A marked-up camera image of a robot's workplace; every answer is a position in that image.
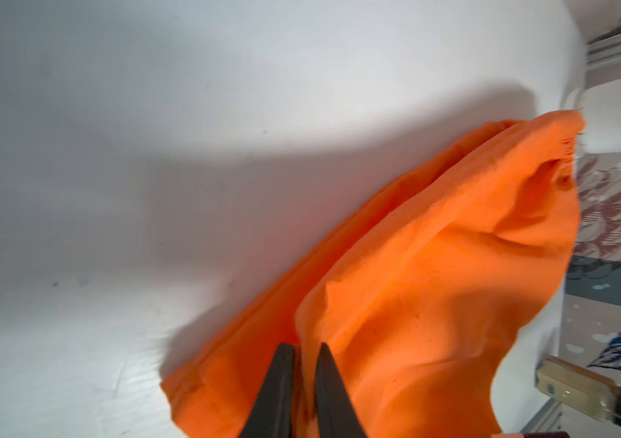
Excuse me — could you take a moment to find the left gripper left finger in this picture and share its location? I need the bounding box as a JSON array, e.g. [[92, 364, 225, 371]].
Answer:
[[238, 343, 296, 438]]

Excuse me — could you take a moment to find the white powder spice bottle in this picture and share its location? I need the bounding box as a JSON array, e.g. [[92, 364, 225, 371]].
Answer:
[[535, 357, 621, 427]]

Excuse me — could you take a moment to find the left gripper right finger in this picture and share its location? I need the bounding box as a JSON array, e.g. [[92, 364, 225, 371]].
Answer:
[[314, 343, 367, 438]]

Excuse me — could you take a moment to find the orange garment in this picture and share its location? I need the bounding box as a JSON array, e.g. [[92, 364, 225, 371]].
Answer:
[[162, 111, 585, 437]]

